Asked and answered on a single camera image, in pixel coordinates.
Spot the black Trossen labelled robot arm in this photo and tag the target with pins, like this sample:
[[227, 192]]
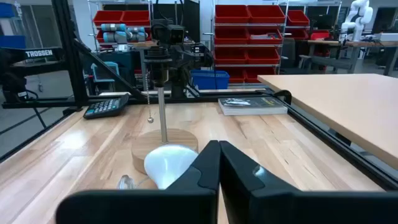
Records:
[[18, 55]]

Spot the black paperback book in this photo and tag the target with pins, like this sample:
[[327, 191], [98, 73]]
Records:
[[252, 107]]

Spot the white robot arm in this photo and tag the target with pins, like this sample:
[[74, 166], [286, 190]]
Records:
[[357, 18]]

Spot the white flood lightbulb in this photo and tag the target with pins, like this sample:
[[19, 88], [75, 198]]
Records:
[[168, 165]]

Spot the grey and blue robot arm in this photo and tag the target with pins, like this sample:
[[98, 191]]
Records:
[[115, 35]]

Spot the black wheeled tool cart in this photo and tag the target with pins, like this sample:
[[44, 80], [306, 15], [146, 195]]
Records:
[[127, 71]]

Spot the wooden workbench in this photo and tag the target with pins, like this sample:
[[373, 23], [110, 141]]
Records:
[[370, 44]]

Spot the black desk calculator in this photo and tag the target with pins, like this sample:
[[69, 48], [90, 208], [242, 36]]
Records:
[[105, 107]]

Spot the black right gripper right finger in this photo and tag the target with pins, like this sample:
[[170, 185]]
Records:
[[280, 208]]

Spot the red plastic storage bin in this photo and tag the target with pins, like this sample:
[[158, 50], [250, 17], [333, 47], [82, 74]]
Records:
[[265, 39], [298, 18], [136, 18], [237, 76], [265, 14], [263, 56], [230, 56], [231, 35], [260, 75], [108, 18], [320, 35], [231, 14]]

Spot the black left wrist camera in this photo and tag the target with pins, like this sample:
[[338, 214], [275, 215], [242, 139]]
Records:
[[169, 32]]

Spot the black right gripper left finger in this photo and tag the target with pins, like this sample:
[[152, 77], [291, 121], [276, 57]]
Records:
[[186, 205]]

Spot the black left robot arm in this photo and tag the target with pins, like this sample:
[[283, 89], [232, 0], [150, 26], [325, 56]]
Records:
[[182, 81]]

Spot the blue plastic crate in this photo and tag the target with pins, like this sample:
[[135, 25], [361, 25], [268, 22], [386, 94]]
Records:
[[12, 41], [7, 10]]

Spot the blue plastic tote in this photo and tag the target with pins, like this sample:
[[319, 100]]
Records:
[[211, 81]]

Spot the light blue equipment box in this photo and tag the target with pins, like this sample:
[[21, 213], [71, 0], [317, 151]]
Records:
[[105, 73]]

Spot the lamp with wooden base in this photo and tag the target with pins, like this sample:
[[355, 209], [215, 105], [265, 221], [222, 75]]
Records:
[[146, 146]]

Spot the black aluminium table frame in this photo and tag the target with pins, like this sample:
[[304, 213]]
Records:
[[70, 62]]

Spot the beige desk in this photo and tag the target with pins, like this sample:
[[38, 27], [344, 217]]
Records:
[[342, 105]]

